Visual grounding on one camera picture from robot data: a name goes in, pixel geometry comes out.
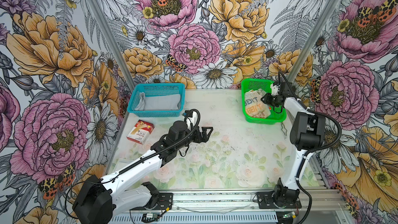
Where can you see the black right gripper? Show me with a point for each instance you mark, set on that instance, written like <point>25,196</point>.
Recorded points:
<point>267,99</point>

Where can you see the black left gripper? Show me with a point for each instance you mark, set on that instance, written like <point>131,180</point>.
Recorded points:
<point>204,137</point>

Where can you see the printed cream towel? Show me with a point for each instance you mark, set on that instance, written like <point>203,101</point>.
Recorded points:
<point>254,107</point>

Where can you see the light grey towel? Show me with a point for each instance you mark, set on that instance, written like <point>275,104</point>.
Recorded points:
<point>158,103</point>

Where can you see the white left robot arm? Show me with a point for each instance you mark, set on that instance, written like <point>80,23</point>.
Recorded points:
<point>102,198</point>

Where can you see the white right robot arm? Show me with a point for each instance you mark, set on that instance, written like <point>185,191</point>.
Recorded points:
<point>306,134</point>

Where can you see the green plastic basket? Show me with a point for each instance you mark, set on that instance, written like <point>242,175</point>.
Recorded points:
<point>278,114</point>

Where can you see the teal plastic basket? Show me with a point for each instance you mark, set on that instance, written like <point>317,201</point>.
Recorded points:
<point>156,90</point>

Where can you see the red and white carton box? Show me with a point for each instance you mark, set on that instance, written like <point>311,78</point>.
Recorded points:
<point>140,132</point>

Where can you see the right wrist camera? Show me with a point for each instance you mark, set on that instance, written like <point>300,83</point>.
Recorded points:
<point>275,89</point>

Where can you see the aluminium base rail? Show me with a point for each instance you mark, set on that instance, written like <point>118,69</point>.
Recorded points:
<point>317,206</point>

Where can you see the right aluminium frame post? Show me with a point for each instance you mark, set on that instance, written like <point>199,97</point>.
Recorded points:
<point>314,33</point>

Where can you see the aluminium frame post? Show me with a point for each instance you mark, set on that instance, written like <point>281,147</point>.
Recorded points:
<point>100,17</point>
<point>314,33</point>

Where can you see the left aluminium frame post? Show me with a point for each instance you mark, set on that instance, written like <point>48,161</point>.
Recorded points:
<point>100,17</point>

